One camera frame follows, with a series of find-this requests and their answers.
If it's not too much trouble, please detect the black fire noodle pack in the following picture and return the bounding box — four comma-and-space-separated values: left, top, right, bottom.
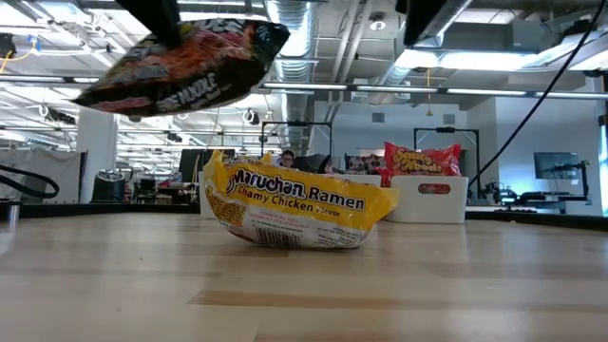
70, 18, 292, 120
344, 154, 387, 176

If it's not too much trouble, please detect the yellow Maruchan creamy chicken pack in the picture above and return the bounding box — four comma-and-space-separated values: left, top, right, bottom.
202, 149, 401, 251

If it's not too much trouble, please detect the crossbar with light strips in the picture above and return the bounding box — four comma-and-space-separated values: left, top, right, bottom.
0, 74, 608, 102

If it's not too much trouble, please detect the white building pillar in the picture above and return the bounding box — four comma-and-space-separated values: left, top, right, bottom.
77, 106, 119, 205

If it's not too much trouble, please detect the black drum container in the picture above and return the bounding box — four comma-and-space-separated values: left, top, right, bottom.
90, 169, 127, 204

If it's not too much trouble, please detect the grey partition screen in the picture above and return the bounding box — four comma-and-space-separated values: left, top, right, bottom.
0, 148, 89, 206

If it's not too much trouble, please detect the person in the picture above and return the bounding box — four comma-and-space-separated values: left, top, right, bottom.
278, 148, 298, 171

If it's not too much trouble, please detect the distant black robot station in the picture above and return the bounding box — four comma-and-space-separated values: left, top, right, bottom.
467, 160, 594, 213

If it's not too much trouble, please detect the silver spiral ventilation duct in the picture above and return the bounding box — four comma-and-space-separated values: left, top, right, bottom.
368, 0, 477, 104
263, 0, 318, 156

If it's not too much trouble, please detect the thin black frame stand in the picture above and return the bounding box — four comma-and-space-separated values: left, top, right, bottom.
259, 120, 334, 161
411, 126, 482, 192

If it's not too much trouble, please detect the black hanging right arm cable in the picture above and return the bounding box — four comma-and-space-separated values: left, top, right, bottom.
466, 0, 602, 190

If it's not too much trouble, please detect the thick black looping cable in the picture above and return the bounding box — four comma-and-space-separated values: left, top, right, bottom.
0, 163, 62, 200

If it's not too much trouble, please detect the dark wall monitor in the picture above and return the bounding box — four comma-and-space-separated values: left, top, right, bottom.
533, 151, 581, 181

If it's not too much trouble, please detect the grey metal post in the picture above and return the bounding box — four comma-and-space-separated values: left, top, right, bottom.
0, 199, 24, 231

